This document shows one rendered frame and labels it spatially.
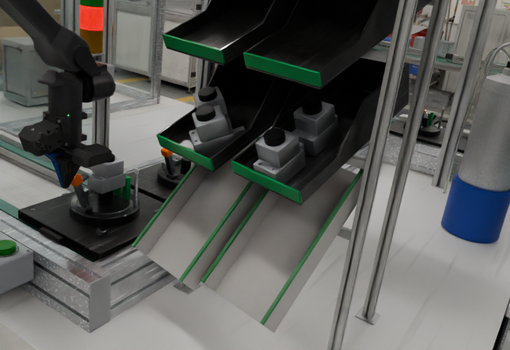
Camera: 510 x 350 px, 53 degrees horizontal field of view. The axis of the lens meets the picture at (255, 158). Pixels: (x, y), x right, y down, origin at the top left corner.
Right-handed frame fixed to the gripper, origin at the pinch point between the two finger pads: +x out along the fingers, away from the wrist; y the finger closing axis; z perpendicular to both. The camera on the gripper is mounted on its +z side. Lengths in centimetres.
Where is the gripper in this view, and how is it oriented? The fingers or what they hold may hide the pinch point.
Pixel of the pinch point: (64, 170)
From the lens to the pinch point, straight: 101.7
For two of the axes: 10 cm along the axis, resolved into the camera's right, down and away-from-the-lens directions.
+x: -1.3, 9.4, 3.3
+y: 8.3, 2.8, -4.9
